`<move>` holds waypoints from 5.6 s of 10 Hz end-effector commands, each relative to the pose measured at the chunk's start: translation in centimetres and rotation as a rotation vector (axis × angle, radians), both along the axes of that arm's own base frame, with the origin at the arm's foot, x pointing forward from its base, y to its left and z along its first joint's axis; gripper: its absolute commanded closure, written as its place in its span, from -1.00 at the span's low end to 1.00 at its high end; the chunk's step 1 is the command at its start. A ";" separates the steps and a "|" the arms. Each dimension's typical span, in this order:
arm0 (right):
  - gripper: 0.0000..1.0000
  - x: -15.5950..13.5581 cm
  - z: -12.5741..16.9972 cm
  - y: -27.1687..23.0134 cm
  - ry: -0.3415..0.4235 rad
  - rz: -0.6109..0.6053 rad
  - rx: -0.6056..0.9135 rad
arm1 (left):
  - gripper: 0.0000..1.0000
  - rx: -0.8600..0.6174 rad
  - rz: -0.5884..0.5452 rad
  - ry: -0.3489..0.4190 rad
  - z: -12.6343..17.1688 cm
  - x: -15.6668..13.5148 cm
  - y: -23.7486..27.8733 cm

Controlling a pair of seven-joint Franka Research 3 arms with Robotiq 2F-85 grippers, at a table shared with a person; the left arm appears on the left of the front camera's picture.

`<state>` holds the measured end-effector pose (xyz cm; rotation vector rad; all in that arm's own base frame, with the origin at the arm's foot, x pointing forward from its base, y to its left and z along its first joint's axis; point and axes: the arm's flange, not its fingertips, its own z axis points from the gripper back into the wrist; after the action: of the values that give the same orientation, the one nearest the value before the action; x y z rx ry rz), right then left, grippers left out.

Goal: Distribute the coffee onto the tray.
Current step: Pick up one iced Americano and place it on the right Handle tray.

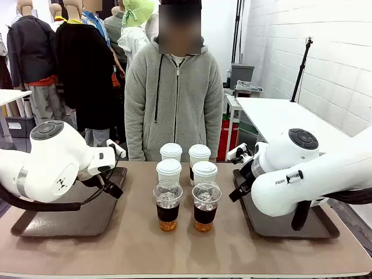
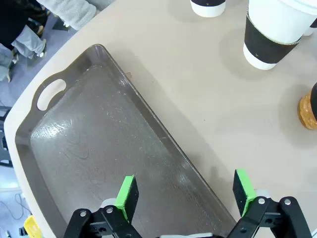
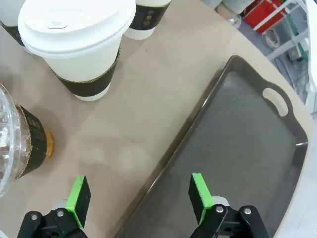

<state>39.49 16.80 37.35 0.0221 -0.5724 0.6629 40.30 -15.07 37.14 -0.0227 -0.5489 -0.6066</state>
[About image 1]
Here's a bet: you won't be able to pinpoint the person's left forearm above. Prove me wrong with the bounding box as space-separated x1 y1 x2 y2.
206 107 224 162

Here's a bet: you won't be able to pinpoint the large white table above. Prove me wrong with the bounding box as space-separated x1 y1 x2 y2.
235 96 372 155

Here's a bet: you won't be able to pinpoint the person in blue patterned shirt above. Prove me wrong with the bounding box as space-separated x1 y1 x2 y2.
81 0 126 91

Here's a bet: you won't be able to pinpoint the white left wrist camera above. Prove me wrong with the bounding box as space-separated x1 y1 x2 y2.
106 139 127 159

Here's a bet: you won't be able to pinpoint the grey bin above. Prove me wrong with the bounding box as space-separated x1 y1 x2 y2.
230 63 255 90

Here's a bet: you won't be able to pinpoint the person's right forearm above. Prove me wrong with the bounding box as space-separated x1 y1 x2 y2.
124 107 146 162

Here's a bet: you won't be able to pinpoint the black tripod stand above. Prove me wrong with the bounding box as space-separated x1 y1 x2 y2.
290 36 314 103

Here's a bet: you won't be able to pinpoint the person in grey hoodie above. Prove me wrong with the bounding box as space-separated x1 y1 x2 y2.
124 0 224 163

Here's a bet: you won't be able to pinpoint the mannequin with red yellow collar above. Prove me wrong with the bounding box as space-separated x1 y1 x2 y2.
48 3 68 32

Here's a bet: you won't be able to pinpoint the grey storage crate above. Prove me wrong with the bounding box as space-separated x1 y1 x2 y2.
5 116 37 139

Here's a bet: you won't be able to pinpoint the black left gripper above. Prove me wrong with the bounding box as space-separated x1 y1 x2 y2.
80 173 124 201

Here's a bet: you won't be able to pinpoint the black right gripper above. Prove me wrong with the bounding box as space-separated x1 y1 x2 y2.
228 161 257 203

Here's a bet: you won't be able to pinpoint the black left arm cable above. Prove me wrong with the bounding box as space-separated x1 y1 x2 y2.
0 174 106 212

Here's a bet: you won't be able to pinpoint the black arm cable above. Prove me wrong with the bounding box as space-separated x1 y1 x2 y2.
0 174 106 212
291 188 372 231

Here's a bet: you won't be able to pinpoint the small white table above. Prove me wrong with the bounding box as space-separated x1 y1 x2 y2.
0 89 33 146

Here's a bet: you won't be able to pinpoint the black light stand poles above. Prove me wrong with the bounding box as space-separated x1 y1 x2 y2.
231 0 245 65

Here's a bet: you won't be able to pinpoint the clear iced coffee cup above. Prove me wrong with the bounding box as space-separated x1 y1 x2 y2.
191 180 223 233
152 178 184 233

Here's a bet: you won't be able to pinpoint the mannequin in dark jacket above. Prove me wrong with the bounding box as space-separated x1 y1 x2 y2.
6 0 70 126

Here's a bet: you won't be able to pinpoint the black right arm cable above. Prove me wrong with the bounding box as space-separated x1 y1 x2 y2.
291 188 372 231

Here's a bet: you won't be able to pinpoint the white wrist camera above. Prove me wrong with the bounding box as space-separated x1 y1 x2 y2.
106 139 127 159
226 142 248 162

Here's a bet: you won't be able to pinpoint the red box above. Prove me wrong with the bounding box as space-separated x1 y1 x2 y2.
216 118 240 162

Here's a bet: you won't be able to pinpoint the green sun hat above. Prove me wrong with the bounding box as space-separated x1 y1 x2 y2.
121 0 155 28

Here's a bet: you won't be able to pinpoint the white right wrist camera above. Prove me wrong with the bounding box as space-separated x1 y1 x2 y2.
226 142 248 162

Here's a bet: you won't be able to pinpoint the narrow white side table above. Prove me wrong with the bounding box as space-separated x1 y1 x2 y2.
223 92 244 162

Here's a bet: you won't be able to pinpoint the mannequin in black coat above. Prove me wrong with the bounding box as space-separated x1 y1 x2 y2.
55 0 116 148

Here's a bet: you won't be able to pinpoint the white lidded paper cup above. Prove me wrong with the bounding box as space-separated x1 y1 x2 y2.
191 160 219 186
159 142 183 163
155 158 183 183
188 144 212 187

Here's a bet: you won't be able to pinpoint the brown plastic tray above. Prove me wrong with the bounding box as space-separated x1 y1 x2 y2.
232 169 341 239
10 166 128 238

